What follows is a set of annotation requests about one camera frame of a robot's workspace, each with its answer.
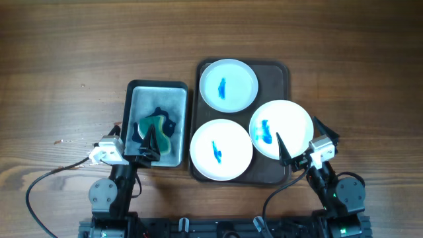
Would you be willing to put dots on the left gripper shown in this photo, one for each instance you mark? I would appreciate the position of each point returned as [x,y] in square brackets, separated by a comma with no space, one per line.
[150,153]

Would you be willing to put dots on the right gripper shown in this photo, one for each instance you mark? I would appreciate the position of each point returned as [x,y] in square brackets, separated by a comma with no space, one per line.
[299,162]

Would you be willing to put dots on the white plate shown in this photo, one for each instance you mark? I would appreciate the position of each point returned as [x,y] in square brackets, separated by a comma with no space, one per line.
[221,150]
[281,118]
[228,85]

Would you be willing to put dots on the green yellow sponge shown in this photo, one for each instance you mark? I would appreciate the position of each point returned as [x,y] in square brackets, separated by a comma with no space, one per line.
[163,131]

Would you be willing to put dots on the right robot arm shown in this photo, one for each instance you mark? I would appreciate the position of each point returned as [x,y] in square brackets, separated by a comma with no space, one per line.
[342,195]

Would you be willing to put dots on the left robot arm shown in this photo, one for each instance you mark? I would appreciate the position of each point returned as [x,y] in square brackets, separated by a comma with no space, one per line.
[111,197]

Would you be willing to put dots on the black metal water tray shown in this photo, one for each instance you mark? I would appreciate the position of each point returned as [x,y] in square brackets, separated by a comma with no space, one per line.
[162,104]

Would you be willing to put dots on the brown plastic tray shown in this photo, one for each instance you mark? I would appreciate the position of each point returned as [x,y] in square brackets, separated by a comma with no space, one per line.
[273,84]

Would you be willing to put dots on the white plate top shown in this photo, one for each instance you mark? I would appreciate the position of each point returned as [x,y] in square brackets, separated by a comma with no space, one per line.
[228,85]

